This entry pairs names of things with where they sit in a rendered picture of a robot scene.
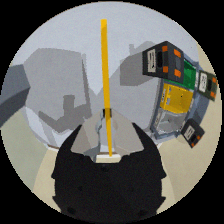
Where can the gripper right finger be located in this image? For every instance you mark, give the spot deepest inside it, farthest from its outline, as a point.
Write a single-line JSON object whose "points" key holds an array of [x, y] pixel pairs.
{"points": [[131, 140]]}

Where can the green open bin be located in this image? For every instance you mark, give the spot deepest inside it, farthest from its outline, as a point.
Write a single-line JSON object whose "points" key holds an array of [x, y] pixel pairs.
{"points": [[189, 76]]}

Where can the yellow bin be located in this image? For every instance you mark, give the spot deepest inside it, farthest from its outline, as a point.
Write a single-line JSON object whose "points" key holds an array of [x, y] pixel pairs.
{"points": [[180, 100]]}

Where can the grey open bin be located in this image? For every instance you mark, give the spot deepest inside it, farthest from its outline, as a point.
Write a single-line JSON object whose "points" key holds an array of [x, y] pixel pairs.
{"points": [[165, 126]]}

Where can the orange bar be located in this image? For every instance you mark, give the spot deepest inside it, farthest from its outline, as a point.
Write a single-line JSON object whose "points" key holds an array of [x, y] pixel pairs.
{"points": [[105, 74]]}

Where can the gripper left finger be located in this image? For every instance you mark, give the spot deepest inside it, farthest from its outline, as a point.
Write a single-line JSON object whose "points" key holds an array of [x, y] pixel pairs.
{"points": [[84, 140]]}

